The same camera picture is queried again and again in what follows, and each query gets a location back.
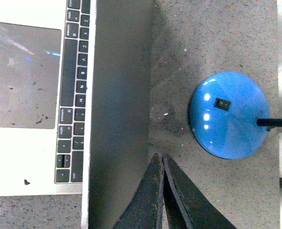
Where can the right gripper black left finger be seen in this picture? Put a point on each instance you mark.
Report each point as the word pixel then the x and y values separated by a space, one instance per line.
pixel 146 206

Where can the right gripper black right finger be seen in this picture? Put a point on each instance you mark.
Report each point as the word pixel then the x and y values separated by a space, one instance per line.
pixel 186 206

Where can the silver laptop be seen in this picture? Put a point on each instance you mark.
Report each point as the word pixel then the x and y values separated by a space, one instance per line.
pixel 75 101

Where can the blue desk lamp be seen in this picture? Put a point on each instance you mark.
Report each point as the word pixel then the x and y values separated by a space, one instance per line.
pixel 230 115

